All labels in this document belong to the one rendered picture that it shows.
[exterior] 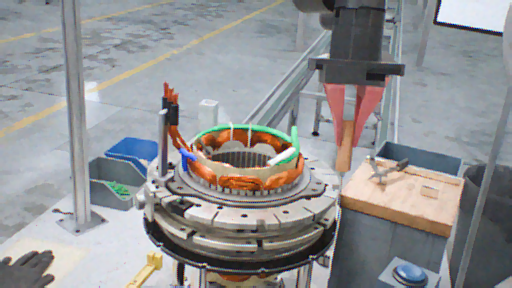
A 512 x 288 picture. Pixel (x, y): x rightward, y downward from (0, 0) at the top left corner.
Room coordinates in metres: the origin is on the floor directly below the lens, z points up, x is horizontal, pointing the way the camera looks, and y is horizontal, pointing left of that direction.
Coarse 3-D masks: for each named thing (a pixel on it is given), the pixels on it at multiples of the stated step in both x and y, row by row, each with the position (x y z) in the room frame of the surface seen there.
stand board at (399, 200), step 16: (352, 176) 0.88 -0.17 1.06; (368, 176) 0.88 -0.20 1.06; (400, 176) 0.90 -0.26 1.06; (416, 176) 0.90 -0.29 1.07; (352, 192) 0.81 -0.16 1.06; (368, 192) 0.82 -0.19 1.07; (384, 192) 0.82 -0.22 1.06; (400, 192) 0.83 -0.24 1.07; (416, 192) 0.84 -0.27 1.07; (448, 192) 0.85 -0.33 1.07; (352, 208) 0.79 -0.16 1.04; (368, 208) 0.78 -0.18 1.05; (384, 208) 0.77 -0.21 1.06; (400, 208) 0.77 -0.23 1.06; (416, 208) 0.78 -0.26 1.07; (432, 208) 0.78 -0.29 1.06; (448, 208) 0.79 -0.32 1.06; (416, 224) 0.75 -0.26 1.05; (432, 224) 0.74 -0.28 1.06; (448, 224) 0.73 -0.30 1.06
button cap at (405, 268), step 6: (402, 264) 0.64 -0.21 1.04; (408, 264) 0.64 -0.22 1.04; (414, 264) 0.64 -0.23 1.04; (402, 270) 0.62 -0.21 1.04; (408, 270) 0.63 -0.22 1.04; (414, 270) 0.63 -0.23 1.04; (420, 270) 0.63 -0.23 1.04; (402, 276) 0.61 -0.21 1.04; (408, 276) 0.61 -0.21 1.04; (414, 276) 0.61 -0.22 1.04; (420, 276) 0.62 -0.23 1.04; (414, 282) 0.61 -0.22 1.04; (420, 282) 0.61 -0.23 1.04
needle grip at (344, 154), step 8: (344, 120) 0.56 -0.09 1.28; (352, 120) 0.57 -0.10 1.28; (344, 128) 0.56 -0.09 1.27; (352, 128) 0.56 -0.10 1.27; (344, 136) 0.56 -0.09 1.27; (352, 136) 0.56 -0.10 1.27; (344, 144) 0.55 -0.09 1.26; (352, 144) 0.56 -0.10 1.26; (344, 152) 0.55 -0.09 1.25; (352, 152) 0.56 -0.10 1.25; (336, 160) 0.56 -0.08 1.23; (344, 160) 0.55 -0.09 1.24; (336, 168) 0.55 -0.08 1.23; (344, 168) 0.55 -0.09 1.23
